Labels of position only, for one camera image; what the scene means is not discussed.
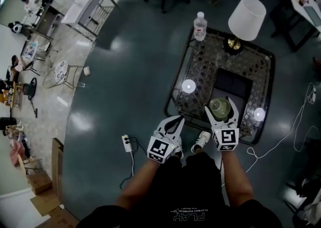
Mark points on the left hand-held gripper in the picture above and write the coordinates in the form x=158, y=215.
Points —
x=159, y=149

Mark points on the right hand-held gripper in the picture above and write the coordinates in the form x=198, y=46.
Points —
x=227, y=138

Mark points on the pale green cup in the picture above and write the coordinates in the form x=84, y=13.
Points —
x=220, y=108

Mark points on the black tray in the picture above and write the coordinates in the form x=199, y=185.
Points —
x=233, y=84

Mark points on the person's right forearm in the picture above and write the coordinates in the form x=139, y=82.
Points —
x=237, y=177

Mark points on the person's left forearm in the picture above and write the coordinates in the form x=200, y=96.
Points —
x=139, y=184

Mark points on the person's left white shoe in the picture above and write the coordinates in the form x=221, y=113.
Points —
x=178, y=149

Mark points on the person's white shoe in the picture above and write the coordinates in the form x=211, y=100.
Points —
x=178, y=149
x=200, y=141

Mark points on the person's right white shoe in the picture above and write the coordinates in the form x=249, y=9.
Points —
x=200, y=141

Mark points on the white power strip with plugs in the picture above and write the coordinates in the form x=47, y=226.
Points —
x=127, y=143

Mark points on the glass coffee table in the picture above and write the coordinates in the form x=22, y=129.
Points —
x=203, y=61

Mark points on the person's black clothing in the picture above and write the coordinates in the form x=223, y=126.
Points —
x=188, y=192

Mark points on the clear water bottle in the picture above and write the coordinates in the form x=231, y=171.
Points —
x=200, y=27

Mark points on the slim white power strip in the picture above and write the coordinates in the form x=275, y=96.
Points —
x=313, y=94

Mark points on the white shade table lamp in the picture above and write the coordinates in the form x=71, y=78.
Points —
x=247, y=17

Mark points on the small white floor device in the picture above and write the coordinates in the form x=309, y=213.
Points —
x=86, y=71

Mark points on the upright cardboard panel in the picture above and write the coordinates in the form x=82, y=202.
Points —
x=57, y=172

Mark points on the white desk with black legs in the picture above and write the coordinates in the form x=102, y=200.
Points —
x=296, y=9

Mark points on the grey laptop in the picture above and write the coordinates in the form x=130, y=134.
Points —
x=314, y=16

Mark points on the cardboard box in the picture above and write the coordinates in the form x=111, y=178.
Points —
x=40, y=183

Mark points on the flat cardboard sheets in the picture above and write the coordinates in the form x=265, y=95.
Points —
x=55, y=212

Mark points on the black floor fan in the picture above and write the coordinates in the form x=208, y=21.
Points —
x=32, y=86

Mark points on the wooden stool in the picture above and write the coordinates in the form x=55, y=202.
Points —
x=28, y=164

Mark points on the pink bag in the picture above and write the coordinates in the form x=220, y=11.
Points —
x=18, y=153

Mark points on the small patterned table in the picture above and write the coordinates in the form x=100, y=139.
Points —
x=29, y=49

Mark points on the grey metal desk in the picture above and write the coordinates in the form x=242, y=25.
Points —
x=49, y=20

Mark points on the wooden rack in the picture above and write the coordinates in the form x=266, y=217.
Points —
x=11, y=95

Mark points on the white table with metal frame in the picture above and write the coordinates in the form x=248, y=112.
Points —
x=82, y=6

